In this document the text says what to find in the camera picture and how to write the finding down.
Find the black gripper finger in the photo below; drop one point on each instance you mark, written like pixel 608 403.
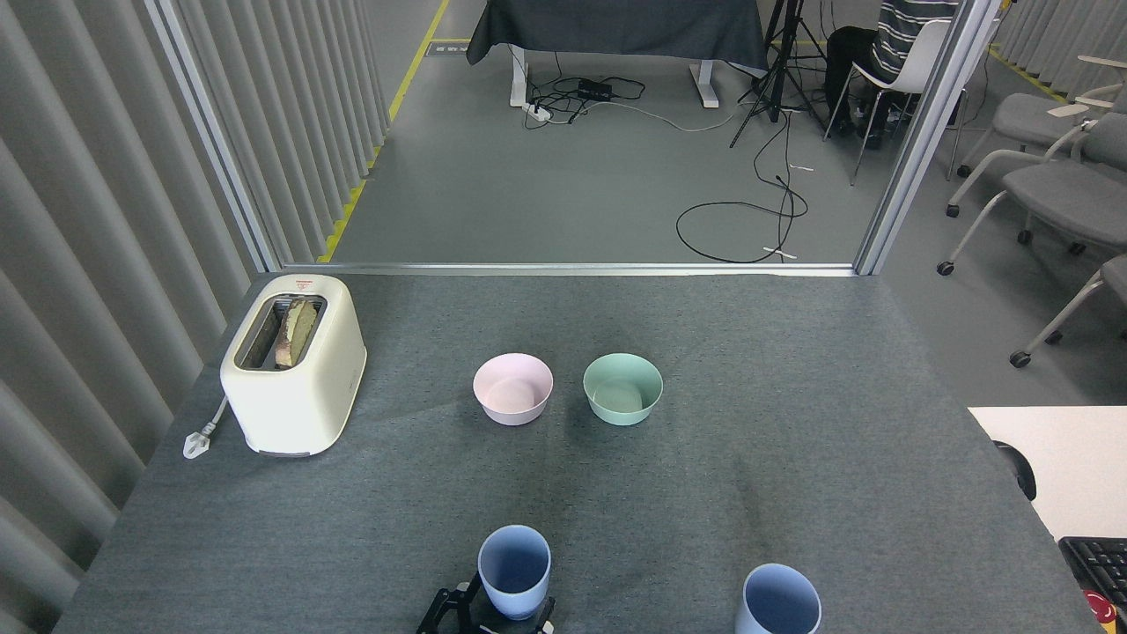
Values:
pixel 445 612
pixel 546 616

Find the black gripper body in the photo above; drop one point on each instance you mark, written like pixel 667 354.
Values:
pixel 504 627

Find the dark blue cup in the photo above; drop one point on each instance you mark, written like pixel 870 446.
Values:
pixel 515 581

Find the light blue cup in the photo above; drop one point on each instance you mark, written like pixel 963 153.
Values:
pixel 779 608

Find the pink bowl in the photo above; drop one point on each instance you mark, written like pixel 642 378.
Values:
pixel 513 392

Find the green bowl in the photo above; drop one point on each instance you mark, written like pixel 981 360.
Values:
pixel 622 394

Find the cream white toaster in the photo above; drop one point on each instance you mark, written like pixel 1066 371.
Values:
pixel 299 405

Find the toasted bread slice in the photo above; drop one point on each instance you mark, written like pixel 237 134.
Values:
pixel 296 333

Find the black computer mouse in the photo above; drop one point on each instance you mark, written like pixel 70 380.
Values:
pixel 1021 471

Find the white power strip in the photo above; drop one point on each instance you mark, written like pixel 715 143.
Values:
pixel 538 111

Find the black power strip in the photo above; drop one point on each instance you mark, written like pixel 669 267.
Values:
pixel 595 89

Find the white table leg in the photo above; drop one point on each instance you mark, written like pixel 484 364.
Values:
pixel 519 79
pixel 704 86

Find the white desk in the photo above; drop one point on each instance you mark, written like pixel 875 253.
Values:
pixel 1074 458

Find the red round object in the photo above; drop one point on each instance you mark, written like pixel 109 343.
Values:
pixel 1101 608

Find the black keyboard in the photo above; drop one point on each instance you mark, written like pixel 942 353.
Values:
pixel 1101 563

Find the black tripod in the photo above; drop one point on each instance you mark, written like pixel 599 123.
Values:
pixel 777 70

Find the dark grey table cloth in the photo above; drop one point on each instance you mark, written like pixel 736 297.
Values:
pixel 616 26

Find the grey office chair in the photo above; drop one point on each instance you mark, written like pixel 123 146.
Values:
pixel 1065 198
pixel 1070 313
pixel 1034 119

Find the white plastic chair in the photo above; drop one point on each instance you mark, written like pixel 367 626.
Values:
pixel 920 66

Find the person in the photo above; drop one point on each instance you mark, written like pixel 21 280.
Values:
pixel 907 31

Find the silver frame rail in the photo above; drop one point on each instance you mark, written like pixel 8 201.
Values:
pixel 572 269

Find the silver frame post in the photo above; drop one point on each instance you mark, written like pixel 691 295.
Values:
pixel 924 132
pixel 216 141

